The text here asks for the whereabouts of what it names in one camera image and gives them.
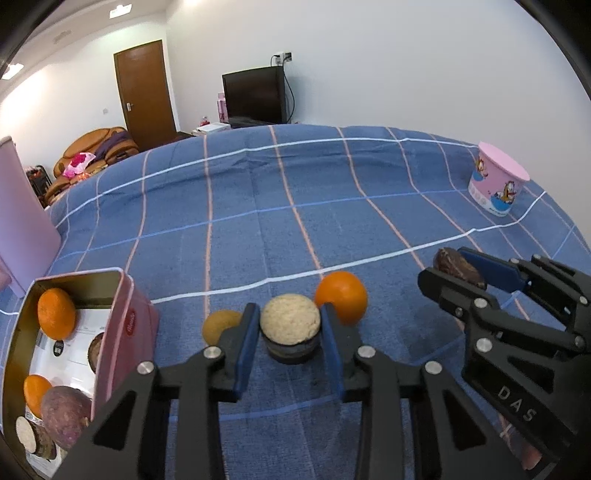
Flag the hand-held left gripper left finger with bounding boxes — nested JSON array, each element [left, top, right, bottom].
[[54, 302, 262, 480]]

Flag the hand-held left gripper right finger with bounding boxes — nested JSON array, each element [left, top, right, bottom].
[[320, 302, 527, 480]]

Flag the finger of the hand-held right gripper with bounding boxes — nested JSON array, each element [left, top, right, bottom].
[[458, 246, 591, 324], [417, 269, 585, 357]]

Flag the dark brown wrinkled fruit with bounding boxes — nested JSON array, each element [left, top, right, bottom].
[[433, 247, 486, 291]]

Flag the cream-topped dark fruit half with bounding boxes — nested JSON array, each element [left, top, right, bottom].
[[259, 293, 321, 365], [15, 415, 57, 461]]

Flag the pink tin box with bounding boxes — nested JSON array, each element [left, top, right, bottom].
[[0, 270, 160, 480]]

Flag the large orange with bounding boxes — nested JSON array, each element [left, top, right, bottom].
[[37, 288, 77, 340]]

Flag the small orange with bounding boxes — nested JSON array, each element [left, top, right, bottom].
[[23, 375, 54, 414]]

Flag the person's right hand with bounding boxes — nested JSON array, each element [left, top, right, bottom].
[[501, 413, 543, 470]]

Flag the yellow-brown round fruit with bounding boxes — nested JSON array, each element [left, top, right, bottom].
[[202, 310, 245, 347]]

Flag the pink cartoon paper cup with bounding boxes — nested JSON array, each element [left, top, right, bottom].
[[468, 141, 531, 217]]

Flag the brown fruit half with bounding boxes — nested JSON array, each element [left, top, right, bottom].
[[87, 332, 106, 372]]

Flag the white printed paper sheet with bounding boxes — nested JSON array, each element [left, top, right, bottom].
[[28, 307, 114, 402]]

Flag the blue plaid blanket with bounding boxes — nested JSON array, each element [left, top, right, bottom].
[[0, 124, 591, 480]]

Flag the purple round fruit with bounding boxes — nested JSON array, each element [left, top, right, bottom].
[[41, 385, 93, 450]]

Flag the white flat box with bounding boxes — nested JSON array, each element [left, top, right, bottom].
[[191, 121, 232, 137]]

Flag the purple cloth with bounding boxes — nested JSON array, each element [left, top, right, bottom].
[[95, 131, 132, 162]]

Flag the pink floral cushion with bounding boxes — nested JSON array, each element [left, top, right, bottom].
[[64, 152, 95, 178]]

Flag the pink box lid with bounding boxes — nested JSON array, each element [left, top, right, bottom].
[[0, 135, 63, 296]]

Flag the black television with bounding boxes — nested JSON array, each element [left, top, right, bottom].
[[222, 66, 288, 127]]

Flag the orange leather sofa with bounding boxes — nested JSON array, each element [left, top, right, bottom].
[[44, 127, 140, 207]]

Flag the dark metal rack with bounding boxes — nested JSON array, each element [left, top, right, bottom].
[[25, 165, 52, 208]]

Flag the brown wooden door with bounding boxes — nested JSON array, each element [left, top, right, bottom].
[[114, 39, 178, 148]]

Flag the black power cable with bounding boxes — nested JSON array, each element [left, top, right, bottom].
[[281, 60, 299, 124]]

